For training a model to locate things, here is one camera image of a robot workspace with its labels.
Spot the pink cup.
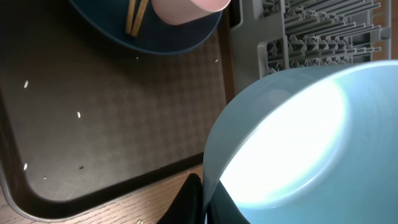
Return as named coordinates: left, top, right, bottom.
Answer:
left=151, top=0, right=231, bottom=25

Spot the right wooden chopstick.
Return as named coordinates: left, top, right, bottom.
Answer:
left=131, top=0, right=149, bottom=37

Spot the brown plastic serving tray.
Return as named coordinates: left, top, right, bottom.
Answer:
left=1, top=0, right=234, bottom=222

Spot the left wooden chopstick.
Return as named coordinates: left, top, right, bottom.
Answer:
left=125, top=0, right=136, bottom=34

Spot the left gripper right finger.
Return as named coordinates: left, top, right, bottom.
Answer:
left=206, top=182, right=249, bottom=224

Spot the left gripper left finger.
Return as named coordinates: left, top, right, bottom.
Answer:
left=157, top=173, right=203, bottom=224

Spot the grey dishwasher rack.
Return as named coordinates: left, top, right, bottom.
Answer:
left=229, top=0, right=395, bottom=92

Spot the dark blue plate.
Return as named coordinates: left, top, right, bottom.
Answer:
left=70, top=0, right=223, bottom=55

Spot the wooden chopstick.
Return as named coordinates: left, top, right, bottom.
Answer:
left=131, top=0, right=149, bottom=37
left=125, top=0, right=136, bottom=34

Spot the light blue bowl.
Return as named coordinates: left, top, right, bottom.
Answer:
left=203, top=60, right=397, bottom=223

